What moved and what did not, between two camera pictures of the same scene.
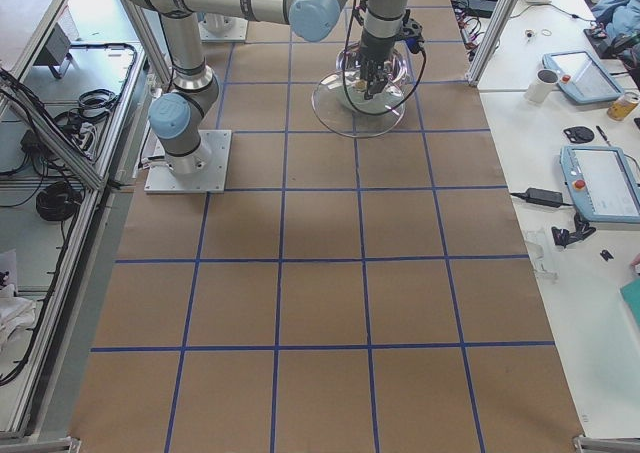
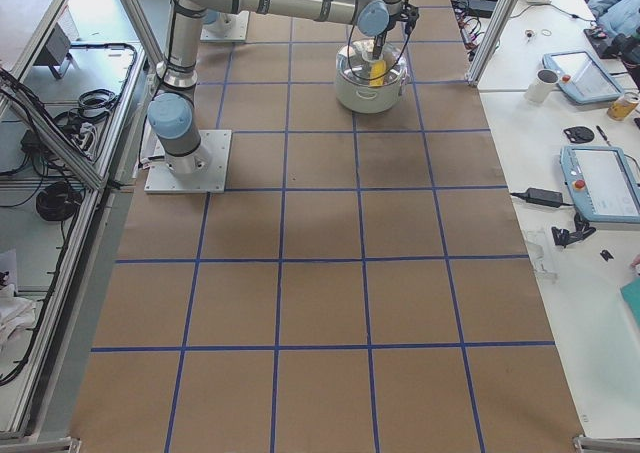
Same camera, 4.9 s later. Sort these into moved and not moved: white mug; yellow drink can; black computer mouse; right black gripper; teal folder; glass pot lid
Moved: right black gripper; glass pot lid
Not moved: teal folder; yellow drink can; black computer mouse; white mug
